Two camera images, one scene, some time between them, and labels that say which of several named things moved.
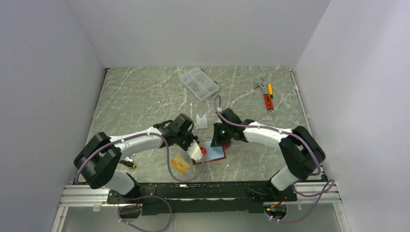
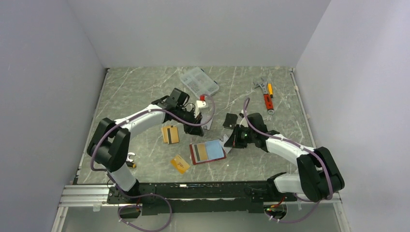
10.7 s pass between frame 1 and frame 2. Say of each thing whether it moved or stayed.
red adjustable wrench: stayed
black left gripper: moved
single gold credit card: stayed
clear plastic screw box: stayed
